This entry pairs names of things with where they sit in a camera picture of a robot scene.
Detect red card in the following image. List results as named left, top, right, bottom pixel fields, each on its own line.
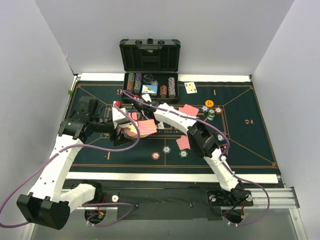
left=176, top=135, right=191, bottom=151
left=130, top=112, right=139, bottom=122
left=178, top=104, right=199, bottom=117

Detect red playing card deck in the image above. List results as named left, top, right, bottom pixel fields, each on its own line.
left=122, top=118, right=158, bottom=140

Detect red poker chip stack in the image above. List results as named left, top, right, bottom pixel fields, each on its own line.
left=151, top=152, right=161, bottom=161

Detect blue poker chip stack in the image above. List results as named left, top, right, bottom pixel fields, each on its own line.
left=162, top=146, right=171, bottom=154

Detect face-up card seat one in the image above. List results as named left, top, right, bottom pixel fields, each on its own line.
left=184, top=82, right=198, bottom=94

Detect blue chips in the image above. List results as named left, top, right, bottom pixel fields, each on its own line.
left=201, top=105, right=209, bottom=113
left=217, top=134, right=224, bottom=142

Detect green poker chip stack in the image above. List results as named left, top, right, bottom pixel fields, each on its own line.
left=179, top=150, right=188, bottom=158

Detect orange big blind button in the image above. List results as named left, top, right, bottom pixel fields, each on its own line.
left=205, top=99, right=214, bottom=108

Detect red triangular dealer button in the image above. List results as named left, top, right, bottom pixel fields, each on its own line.
left=220, top=144, right=228, bottom=155

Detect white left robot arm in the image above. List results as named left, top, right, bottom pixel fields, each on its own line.
left=16, top=96, right=130, bottom=230

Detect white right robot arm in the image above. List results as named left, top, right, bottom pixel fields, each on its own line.
left=132, top=98, right=247, bottom=205

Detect blue card box in case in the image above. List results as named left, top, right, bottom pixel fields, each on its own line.
left=141, top=84, right=158, bottom=96

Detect orange chips in case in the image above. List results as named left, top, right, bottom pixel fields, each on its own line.
left=160, top=85, right=168, bottom=98

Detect purple green chips in case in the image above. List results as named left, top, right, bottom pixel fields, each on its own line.
left=133, top=72, right=142, bottom=94

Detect black round button in case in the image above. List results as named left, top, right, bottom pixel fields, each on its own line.
left=142, top=73, right=154, bottom=84

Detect green red chips in case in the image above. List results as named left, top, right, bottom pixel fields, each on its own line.
left=126, top=72, right=135, bottom=93

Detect lilac chips in case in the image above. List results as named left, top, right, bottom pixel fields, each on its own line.
left=168, top=77, right=176, bottom=98

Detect black poker chip case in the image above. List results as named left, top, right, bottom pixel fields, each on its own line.
left=119, top=38, right=181, bottom=104

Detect green poker table mat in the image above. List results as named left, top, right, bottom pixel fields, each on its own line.
left=71, top=82, right=280, bottom=175

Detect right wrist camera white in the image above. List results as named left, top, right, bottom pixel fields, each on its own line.
left=141, top=93, right=152, bottom=103

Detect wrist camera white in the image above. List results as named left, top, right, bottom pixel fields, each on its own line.
left=141, top=93, right=152, bottom=103
left=112, top=107, right=128, bottom=128

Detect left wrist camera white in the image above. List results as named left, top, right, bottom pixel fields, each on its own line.
left=112, top=107, right=128, bottom=128

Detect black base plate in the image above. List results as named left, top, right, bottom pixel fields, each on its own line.
left=72, top=179, right=254, bottom=222

